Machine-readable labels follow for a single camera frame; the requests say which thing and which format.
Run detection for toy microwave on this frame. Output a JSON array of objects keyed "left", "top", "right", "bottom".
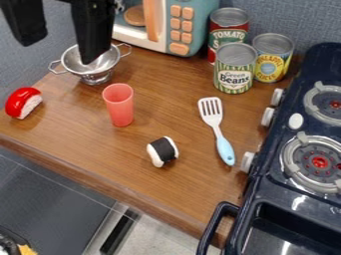
[{"left": 110, "top": 0, "right": 221, "bottom": 58}]

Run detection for red tomato can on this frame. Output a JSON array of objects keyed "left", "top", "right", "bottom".
[{"left": 206, "top": 7, "right": 251, "bottom": 66}]

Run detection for silver strainer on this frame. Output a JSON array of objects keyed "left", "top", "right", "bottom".
[{"left": 46, "top": 42, "right": 134, "bottom": 87}]

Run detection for yellow pineapple can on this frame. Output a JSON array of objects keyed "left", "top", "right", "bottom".
[{"left": 250, "top": 32, "right": 296, "bottom": 84}]

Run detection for white spatula with blue handle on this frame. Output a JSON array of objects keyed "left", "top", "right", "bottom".
[{"left": 196, "top": 96, "right": 237, "bottom": 167}]

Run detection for red and white toy sushi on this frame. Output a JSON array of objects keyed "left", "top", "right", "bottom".
[{"left": 4, "top": 87, "right": 45, "bottom": 121}]

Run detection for toy stove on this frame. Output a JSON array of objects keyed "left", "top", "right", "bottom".
[{"left": 195, "top": 42, "right": 341, "bottom": 255}]

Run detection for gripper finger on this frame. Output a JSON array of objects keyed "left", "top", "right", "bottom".
[
  {"left": 0, "top": 0, "right": 50, "bottom": 47},
  {"left": 69, "top": 0, "right": 118, "bottom": 66}
]

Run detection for green beans can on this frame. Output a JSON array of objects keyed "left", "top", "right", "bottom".
[{"left": 212, "top": 42, "right": 260, "bottom": 95}]

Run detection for pink cup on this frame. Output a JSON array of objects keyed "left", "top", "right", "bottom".
[{"left": 101, "top": 83, "right": 137, "bottom": 128}]

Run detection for black and white toy sushi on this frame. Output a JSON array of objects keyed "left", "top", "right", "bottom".
[{"left": 145, "top": 135, "right": 181, "bottom": 168}]

